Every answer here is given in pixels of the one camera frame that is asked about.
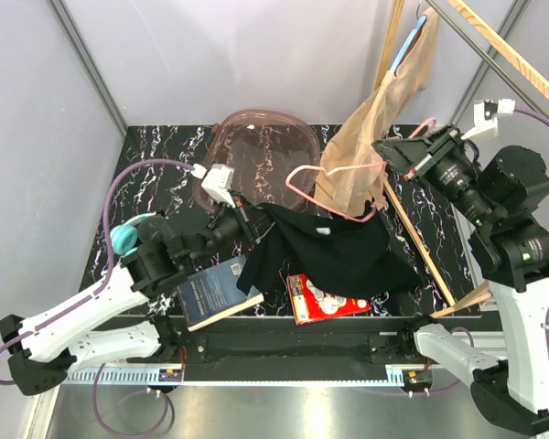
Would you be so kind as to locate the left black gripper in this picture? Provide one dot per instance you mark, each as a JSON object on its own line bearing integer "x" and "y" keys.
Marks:
{"x": 252, "y": 221}

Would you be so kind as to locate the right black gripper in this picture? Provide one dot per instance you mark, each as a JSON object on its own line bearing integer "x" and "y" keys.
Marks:
{"x": 415, "y": 156}

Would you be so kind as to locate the black t shirt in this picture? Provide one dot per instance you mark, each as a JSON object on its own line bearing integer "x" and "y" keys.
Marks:
{"x": 339, "y": 256}

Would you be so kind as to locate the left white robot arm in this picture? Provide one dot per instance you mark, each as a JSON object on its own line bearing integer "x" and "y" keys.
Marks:
{"x": 156, "y": 256}

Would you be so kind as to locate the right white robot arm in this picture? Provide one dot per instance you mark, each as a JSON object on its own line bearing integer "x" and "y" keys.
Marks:
{"x": 512, "y": 251}

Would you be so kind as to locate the beige t shirt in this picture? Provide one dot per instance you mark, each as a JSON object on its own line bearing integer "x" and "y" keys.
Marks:
{"x": 348, "y": 191}

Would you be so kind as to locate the blue hanger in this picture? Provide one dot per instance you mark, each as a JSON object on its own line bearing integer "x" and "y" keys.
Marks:
{"x": 408, "y": 43}

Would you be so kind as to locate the dark blue book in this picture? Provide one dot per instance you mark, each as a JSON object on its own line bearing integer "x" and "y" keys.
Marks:
{"x": 209, "y": 296}

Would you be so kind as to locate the red printed package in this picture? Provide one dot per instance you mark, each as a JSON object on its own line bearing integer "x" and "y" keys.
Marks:
{"x": 312, "y": 305}

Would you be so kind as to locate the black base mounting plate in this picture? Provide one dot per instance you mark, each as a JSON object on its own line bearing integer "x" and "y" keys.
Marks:
{"x": 277, "y": 349}

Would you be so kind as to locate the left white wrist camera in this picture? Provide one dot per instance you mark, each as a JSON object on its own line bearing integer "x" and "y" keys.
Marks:
{"x": 217, "y": 184}

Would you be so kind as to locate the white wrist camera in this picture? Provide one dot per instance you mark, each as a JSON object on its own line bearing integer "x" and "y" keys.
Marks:
{"x": 217, "y": 184}
{"x": 486, "y": 115}

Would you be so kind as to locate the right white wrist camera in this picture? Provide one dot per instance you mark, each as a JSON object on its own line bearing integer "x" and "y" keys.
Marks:
{"x": 486, "y": 115}

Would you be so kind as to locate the metal hanging rail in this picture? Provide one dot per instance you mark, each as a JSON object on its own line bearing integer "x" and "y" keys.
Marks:
{"x": 514, "y": 14}

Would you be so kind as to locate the wooden clothes rack frame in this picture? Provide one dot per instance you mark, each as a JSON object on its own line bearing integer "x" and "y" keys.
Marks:
{"x": 483, "y": 292}

